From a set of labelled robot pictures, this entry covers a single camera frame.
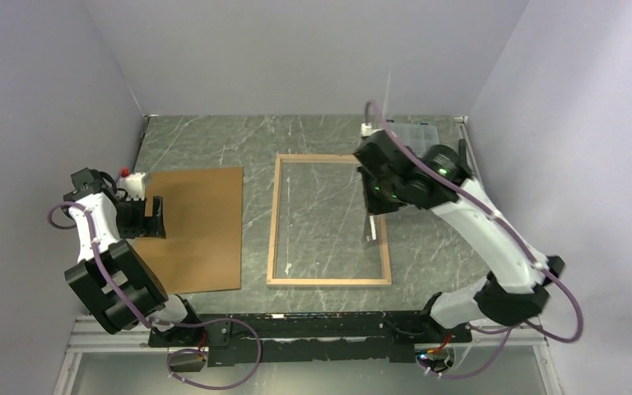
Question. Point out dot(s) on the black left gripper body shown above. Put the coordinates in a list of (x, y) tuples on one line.
[(131, 219)]

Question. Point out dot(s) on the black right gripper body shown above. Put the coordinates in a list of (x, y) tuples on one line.
[(380, 195)]

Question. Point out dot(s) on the brown wooden backing board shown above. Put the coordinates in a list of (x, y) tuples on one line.
[(202, 212)]

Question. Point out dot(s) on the white wooden picture frame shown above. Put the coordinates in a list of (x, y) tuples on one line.
[(386, 278)]

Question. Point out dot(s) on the glossy photo print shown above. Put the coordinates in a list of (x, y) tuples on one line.
[(370, 231)]

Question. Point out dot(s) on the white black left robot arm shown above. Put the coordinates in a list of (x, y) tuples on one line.
[(110, 277)]

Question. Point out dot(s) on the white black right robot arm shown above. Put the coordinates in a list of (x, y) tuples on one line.
[(515, 289)]

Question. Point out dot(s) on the clear plastic compartment box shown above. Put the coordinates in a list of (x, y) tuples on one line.
[(418, 137)]

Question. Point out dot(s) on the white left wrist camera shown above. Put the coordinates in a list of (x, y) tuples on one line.
[(132, 186)]

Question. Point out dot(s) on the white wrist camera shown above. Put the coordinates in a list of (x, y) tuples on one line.
[(132, 186), (366, 130)]

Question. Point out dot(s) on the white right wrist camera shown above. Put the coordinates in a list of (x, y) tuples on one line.
[(366, 130)]

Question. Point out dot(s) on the aluminium extrusion rail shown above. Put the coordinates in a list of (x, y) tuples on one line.
[(89, 335)]

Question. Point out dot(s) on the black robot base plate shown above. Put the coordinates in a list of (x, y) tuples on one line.
[(406, 322)]

